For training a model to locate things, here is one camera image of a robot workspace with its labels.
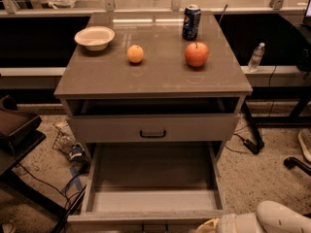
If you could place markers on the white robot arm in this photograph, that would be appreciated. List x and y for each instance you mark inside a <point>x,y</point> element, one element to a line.
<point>270,217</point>

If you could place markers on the top drawer with black handle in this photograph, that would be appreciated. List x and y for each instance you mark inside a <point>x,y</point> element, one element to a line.
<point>116,129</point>

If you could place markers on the white paper bowl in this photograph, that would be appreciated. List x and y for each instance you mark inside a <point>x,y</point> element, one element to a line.
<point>95,38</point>

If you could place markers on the dark chair at left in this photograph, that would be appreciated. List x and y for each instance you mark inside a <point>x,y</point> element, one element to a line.
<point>18,137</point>

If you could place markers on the blue pepsi can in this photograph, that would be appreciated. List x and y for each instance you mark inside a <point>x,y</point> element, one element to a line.
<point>192,15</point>

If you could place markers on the wire basket with items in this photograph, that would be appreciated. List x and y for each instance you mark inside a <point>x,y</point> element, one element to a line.
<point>66,143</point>

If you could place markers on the black power adapter with cable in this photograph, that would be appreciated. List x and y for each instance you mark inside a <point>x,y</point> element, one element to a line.
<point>248,144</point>

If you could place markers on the clear plastic water bottle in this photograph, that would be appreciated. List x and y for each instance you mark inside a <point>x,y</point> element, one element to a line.
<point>256,58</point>

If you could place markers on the black chair base leg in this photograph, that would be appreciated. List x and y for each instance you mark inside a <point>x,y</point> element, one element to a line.
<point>292,162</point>

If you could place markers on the grey drawer cabinet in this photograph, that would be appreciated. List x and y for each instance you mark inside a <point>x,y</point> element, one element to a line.
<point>107,84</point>

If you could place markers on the orange fruit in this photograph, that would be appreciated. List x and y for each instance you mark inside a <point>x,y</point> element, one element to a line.
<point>135,54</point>

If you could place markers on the red apple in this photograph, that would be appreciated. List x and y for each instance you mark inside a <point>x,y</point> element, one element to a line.
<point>196,54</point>

